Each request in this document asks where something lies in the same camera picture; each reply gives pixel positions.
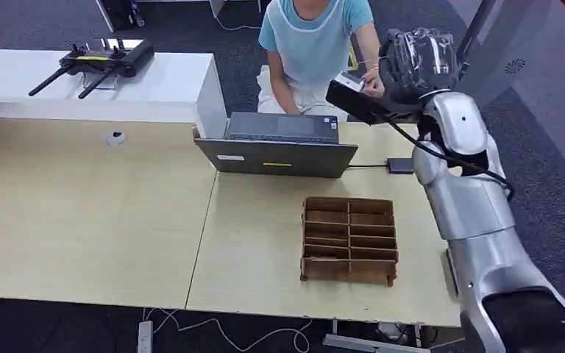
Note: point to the person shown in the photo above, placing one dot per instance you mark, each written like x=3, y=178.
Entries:
x=312, y=48

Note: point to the black remote controller with antennas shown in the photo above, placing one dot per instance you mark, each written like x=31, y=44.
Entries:
x=109, y=57

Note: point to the person's left hand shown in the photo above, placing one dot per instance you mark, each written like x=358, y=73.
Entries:
x=374, y=85

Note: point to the dark grey laptop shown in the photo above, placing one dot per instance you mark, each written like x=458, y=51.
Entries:
x=277, y=153

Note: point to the yellow floor tape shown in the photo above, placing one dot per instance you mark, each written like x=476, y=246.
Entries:
x=352, y=57

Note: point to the dark power adapter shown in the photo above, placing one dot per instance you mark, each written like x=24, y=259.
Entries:
x=400, y=165

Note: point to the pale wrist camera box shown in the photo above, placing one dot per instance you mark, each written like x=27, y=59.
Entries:
x=353, y=97

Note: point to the white counter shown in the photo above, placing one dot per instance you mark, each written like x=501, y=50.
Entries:
x=165, y=87

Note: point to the white power strip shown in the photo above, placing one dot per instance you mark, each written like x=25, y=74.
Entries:
x=144, y=337

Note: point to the grey table foot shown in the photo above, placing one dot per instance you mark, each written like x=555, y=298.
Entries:
x=370, y=345

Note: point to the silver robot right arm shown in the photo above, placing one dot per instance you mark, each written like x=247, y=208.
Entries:
x=477, y=214

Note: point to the wooden compartment box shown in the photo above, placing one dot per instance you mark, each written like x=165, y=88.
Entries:
x=350, y=241

